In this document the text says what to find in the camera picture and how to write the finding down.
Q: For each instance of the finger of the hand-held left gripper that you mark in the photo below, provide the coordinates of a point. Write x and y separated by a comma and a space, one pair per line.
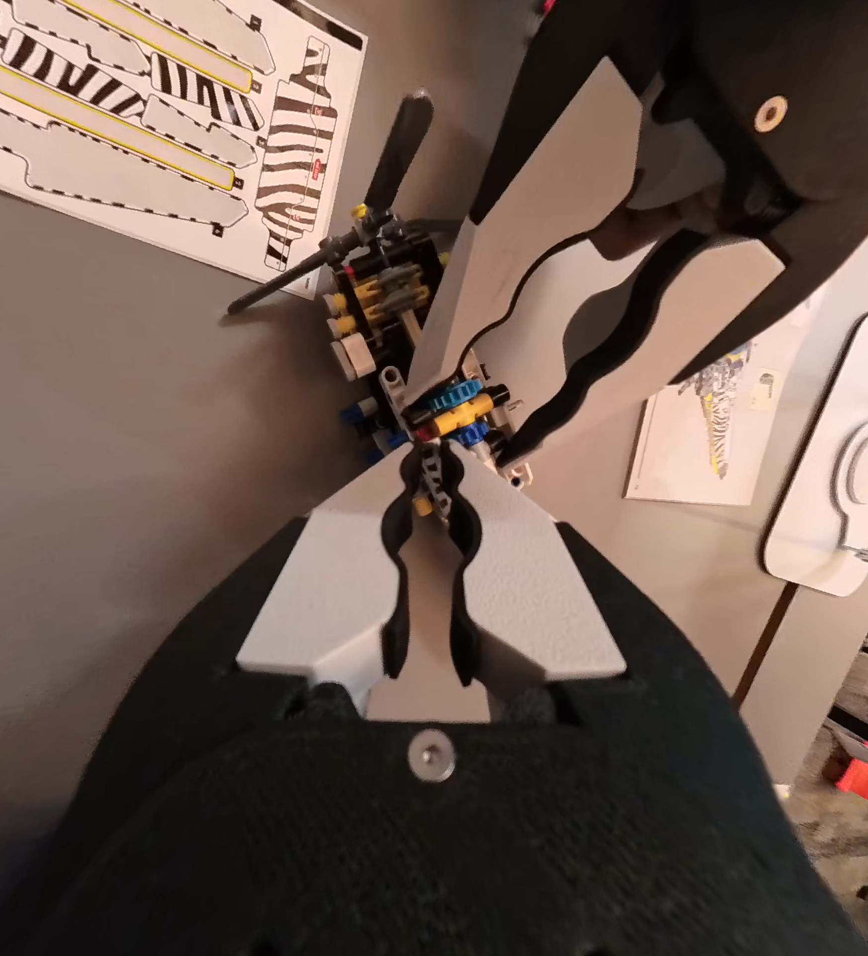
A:
546, 179
703, 299

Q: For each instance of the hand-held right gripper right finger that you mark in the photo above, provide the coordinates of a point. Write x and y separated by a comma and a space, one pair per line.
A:
538, 597

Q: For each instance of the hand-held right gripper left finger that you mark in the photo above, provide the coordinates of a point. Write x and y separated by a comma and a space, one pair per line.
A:
322, 590

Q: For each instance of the grey holed lego beam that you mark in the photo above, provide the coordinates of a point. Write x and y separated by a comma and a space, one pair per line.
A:
434, 478

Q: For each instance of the lego helicopter model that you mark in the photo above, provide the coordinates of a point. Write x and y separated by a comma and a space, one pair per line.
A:
374, 291

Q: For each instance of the open instruction booklet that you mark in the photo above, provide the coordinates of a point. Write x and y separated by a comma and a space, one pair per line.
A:
688, 448

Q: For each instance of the white rounded plastic panel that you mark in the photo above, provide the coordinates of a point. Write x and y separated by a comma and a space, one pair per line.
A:
815, 485

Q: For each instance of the zebra striped sticker sheet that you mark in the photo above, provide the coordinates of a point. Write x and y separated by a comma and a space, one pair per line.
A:
299, 149

